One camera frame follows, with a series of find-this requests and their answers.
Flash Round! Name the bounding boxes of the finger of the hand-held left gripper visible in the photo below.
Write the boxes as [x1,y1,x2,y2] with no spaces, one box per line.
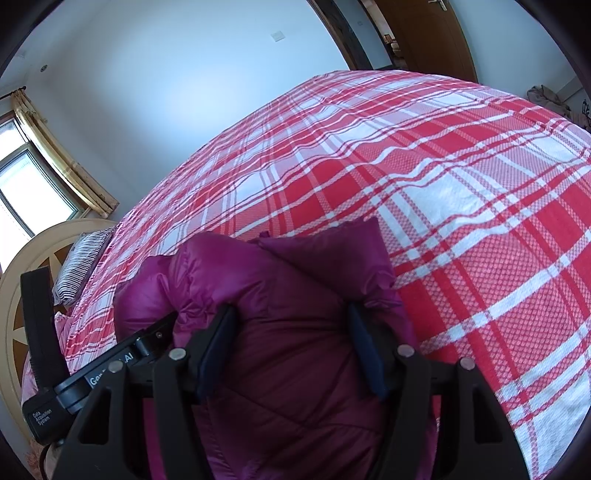
[134,311,180,358]

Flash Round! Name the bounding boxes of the pink quilt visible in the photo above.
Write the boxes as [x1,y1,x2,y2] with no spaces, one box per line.
[54,311,75,344]

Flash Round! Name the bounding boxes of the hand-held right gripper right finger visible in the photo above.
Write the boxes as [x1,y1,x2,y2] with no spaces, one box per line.
[347,302,529,480]

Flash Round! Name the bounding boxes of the striped pillow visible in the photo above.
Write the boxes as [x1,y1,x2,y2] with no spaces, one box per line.
[53,228,114,305]

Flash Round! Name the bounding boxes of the brown wooden door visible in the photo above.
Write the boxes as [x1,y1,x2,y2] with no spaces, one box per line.
[374,0,478,83]

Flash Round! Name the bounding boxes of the red plaid bedsheet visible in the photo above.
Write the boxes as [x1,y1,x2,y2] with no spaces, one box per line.
[21,70,591,480]

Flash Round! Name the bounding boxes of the pile of beige clothes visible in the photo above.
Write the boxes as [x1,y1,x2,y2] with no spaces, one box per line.
[527,84,573,116]

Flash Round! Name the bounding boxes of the wooden headboard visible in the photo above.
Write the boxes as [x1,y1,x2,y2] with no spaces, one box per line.
[0,219,120,430]

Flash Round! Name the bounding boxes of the window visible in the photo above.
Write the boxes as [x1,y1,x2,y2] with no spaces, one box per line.
[0,108,88,273]

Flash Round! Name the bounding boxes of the gold curtain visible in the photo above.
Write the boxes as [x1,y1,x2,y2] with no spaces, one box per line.
[10,89,120,219]

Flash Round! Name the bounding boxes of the magenta puffer jacket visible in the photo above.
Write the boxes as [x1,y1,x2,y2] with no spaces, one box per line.
[113,216,438,480]

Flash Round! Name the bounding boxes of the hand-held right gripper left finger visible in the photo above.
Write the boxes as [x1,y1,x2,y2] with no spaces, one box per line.
[53,305,238,480]

